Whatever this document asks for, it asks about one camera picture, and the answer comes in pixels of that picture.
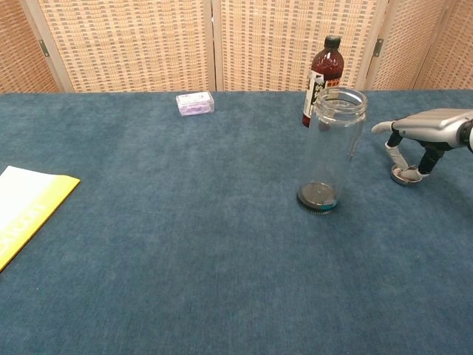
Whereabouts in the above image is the clear glass jar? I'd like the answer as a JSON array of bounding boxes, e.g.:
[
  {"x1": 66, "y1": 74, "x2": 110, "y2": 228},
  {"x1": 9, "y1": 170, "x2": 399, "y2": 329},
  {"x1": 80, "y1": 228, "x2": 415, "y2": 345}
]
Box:
[{"x1": 296, "y1": 87, "x2": 368, "y2": 217}]

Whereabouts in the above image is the yellow and white booklet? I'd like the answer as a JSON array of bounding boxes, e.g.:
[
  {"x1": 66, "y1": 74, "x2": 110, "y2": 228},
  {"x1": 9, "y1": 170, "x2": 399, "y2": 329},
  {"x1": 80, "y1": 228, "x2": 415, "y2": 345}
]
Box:
[{"x1": 0, "y1": 165, "x2": 82, "y2": 274}]

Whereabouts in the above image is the dark beverage bottle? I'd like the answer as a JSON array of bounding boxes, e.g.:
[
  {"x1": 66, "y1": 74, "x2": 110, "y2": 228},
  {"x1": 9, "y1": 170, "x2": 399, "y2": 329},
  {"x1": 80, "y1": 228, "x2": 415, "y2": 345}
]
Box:
[{"x1": 302, "y1": 35, "x2": 346, "y2": 129}]

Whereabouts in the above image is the woven bamboo screen panel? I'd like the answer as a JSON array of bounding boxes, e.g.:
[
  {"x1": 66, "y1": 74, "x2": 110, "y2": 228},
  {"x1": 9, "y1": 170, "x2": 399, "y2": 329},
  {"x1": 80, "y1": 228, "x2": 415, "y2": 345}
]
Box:
[
  {"x1": 412, "y1": 0, "x2": 473, "y2": 90},
  {"x1": 364, "y1": 0, "x2": 457, "y2": 91},
  {"x1": 211, "y1": 0, "x2": 393, "y2": 92},
  {"x1": 0, "y1": 0, "x2": 62, "y2": 94},
  {"x1": 20, "y1": 0, "x2": 218, "y2": 93}
]

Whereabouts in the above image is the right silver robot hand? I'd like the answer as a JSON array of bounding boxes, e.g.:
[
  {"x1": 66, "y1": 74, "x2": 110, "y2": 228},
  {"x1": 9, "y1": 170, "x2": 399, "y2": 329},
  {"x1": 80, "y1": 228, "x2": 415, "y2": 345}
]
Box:
[{"x1": 370, "y1": 107, "x2": 473, "y2": 181}]

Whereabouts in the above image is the small purple plastic box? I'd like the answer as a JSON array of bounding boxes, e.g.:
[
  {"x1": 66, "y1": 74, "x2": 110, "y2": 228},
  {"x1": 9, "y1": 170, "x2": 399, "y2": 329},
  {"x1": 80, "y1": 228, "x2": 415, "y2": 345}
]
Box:
[{"x1": 174, "y1": 90, "x2": 216, "y2": 118}]

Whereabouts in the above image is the blue table cloth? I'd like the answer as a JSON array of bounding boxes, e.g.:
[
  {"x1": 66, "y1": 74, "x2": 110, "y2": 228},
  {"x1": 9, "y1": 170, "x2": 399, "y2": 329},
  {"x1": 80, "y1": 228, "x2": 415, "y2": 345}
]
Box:
[{"x1": 0, "y1": 87, "x2": 473, "y2": 355}]

